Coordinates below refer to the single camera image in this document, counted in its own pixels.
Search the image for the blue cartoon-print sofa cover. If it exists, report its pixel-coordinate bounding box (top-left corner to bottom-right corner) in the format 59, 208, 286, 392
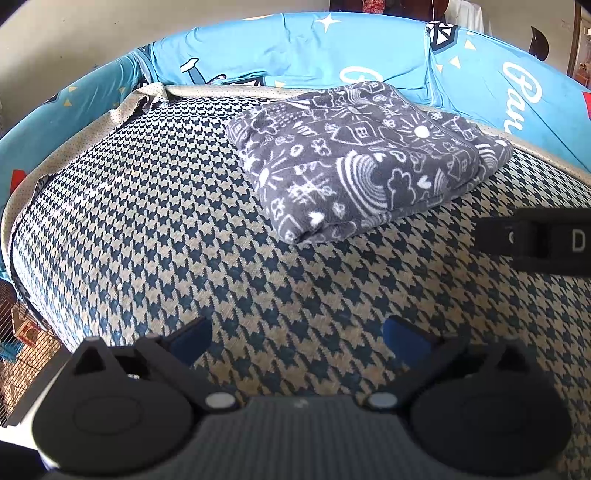
0, 11, 591, 282

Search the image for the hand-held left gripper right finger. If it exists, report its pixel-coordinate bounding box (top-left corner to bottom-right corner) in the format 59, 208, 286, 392
367, 316, 532, 411

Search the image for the dining table with white tablecloth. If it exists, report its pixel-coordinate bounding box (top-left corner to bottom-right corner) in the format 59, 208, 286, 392
445, 0, 485, 33

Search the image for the wire mesh rack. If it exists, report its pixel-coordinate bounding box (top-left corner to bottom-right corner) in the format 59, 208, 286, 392
0, 277, 65, 425

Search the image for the grey doodle-print fleece jacket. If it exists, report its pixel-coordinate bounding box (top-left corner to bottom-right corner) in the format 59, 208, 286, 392
226, 80, 515, 245

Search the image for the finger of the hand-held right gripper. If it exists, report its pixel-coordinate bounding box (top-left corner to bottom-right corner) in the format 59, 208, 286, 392
475, 216, 532, 256

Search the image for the round-back wooden chair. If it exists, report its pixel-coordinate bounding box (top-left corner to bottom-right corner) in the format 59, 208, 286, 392
529, 25, 550, 61

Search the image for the houndstooth sofa seat cover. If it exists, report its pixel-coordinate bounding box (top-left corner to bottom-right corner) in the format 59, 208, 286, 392
9, 95, 591, 480

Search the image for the dark wooden dining chair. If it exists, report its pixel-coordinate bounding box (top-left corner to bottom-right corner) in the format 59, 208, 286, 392
330, 0, 451, 12

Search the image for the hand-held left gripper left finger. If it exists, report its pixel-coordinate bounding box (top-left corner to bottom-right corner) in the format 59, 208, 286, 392
71, 316, 241, 411

